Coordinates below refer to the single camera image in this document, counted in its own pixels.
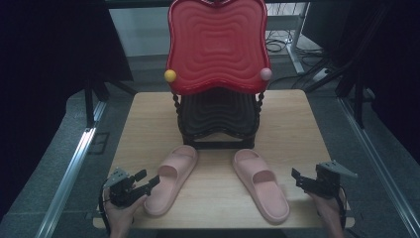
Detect dark curtain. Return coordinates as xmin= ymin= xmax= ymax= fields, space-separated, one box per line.
xmin=0 ymin=0 xmax=135 ymax=222
xmin=301 ymin=0 xmax=420 ymax=165

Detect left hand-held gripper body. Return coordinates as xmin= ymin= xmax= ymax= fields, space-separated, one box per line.
xmin=103 ymin=167 xmax=149 ymax=209

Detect white desk frame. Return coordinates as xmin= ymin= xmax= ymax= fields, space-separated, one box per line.
xmin=265 ymin=2 xmax=311 ymax=75

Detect person's left hand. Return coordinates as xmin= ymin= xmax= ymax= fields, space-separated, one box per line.
xmin=103 ymin=188 xmax=149 ymax=232

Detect red and black shoe rack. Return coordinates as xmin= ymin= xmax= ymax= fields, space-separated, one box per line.
xmin=163 ymin=0 xmax=273 ymax=150

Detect pink slipper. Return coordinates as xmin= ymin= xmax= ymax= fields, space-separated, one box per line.
xmin=232 ymin=148 xmax=291 ymax=224
xmin=144 ymin=145 xmax=199 ymax=217

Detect black metal stand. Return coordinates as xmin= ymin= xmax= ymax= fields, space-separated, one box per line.
xmin=83 ymin=78 xmax=139 ymax=129
xmin=303 ymin=49 xmax=368 ymax=131

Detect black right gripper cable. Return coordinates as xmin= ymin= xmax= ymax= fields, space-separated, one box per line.
xmin=336 ymin=185 xmax=349 ymax=232

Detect white power strip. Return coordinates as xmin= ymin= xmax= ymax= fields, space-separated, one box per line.
xmin=312 ymin=66 xmax=331 ymax=83

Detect black floor cables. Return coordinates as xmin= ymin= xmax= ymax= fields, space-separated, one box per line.
xmin=264 ymin=29 xmax=328 ymax=58

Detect aluminium floor rail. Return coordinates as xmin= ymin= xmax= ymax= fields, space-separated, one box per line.
xmin=338 ymin=97 xmax=420 ymax=238
xmin=35 ymin=100 xmax=107 ymax=238

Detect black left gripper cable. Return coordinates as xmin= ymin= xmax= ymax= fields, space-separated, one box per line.
xmin=98 ymin=178 xmax=113 ymax=236

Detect person's right hand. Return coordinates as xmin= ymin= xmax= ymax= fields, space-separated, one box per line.
xmin=308 ymin=190 xmax=348 ymax=231

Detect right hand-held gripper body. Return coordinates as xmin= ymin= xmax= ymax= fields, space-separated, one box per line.
xmin=306 ymin=160 xmax=359 ymax=200

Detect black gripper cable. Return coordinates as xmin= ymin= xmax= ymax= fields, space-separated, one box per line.
xmin=98 ymin=178 xmax=113 ymax=236
xmin=336 ymin=185 xmax=349 ymax=232

